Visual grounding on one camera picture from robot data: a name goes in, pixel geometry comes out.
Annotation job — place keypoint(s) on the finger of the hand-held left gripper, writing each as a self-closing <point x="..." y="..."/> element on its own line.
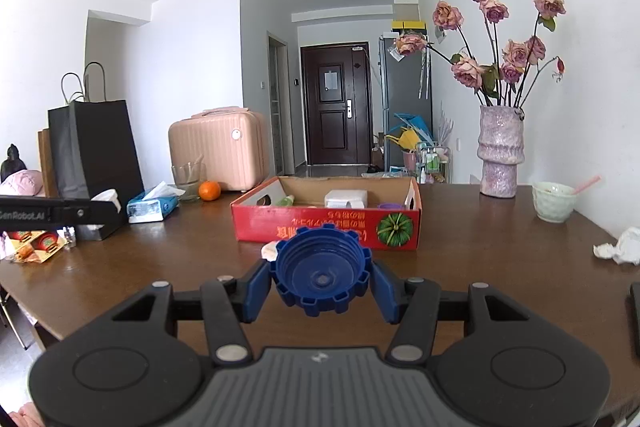
<point x="85" y="211"/>

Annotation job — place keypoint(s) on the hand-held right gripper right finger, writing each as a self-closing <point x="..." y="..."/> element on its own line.
<point x="384" y="294"/>

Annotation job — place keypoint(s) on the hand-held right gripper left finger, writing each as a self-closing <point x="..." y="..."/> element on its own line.
<point x="256" y="292"/>

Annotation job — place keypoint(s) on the blue plastic screw cap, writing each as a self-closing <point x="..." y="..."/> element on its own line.
<point x="320" y="267"/>

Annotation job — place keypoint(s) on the red cardboard box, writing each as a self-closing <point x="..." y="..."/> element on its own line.
<point x="330" y="224"/>

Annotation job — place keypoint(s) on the white rectangular box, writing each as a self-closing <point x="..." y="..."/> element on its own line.
<point x="345" y="198"/>

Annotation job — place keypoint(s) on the black tissue box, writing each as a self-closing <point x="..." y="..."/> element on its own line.
<point x="97" y="231"/>

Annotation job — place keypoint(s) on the pink cloth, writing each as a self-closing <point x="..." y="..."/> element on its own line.
<point x="22" y="184"/>

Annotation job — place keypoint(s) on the red snack packet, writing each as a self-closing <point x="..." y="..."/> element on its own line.
<point x="17" y="236"/>
<point x="42" y="247"/>

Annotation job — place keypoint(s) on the small clear bottle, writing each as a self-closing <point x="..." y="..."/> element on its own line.
<point x="67" y="238"/>

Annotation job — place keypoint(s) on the small white object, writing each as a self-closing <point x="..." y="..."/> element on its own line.
<point x="269" y="251"/>

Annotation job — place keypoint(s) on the brown paper bag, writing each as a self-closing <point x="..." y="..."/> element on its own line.
<point x="46" y="167"/>

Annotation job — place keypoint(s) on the dark figurine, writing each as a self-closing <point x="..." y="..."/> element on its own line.
<point x="12" y="162"/>

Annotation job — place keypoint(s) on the blue tissue pack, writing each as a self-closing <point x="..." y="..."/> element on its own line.
<point x="150" y="207"/>

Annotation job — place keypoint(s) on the black paper bag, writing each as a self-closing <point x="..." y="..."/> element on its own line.
<point x="100" y="147"/>

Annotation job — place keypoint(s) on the purple round lid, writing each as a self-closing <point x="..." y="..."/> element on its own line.
<point x="391" y="206"/>

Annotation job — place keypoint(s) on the green small bottle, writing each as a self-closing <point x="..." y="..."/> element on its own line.
<point x="285" y="201"/>

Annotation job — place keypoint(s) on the clear drinking glass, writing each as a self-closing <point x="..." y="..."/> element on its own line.
<point x="189" y="184"/>

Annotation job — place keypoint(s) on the orange fruit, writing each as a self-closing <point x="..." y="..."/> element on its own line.
<point x="209" y="191"/>

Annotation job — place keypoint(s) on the metal chair leg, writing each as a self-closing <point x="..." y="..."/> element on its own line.
<point x="15" y="322"/>

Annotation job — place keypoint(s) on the pink suitcase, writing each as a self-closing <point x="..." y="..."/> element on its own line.
<point x="220" y="147"/>

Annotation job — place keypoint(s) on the blue folded stool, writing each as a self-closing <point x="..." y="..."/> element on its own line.
<point x="417" y="122"/>

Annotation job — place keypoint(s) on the pink speckled vase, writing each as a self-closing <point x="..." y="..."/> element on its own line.
<point x="499" y="152"/>

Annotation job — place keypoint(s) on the pale green bowl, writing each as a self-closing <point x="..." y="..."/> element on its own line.
<point x="552" y="204"/>

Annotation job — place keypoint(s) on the dark brown door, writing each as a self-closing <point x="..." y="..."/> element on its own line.
<point x="335" y="107"/>

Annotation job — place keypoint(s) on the grey refrigerator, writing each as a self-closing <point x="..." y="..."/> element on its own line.
<point x="405" y="92"/>

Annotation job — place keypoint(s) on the pink spoon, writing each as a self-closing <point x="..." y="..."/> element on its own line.
<point x="587" y="184"/>

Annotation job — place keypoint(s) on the crumpled white tissue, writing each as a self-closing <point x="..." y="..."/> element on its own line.
<point x="622" y="249"/>

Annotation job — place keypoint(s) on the dried pink roses bouquet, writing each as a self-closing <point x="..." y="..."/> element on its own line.
<point x="495" y="57"/>

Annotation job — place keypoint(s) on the yellow box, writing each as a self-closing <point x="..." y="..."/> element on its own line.
<point x="407" y="28"/>

